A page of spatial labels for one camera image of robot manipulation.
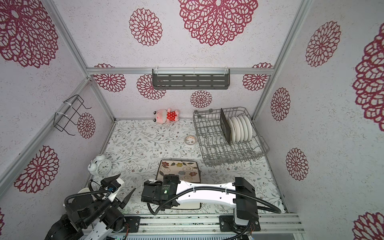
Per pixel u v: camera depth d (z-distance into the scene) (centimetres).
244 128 95
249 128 95
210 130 114
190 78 95
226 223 73
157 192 51
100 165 84
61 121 73
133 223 74
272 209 37
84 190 78
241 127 95
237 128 94
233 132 92
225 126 93
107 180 60
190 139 109
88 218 50
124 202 60
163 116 115
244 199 40
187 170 78
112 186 52
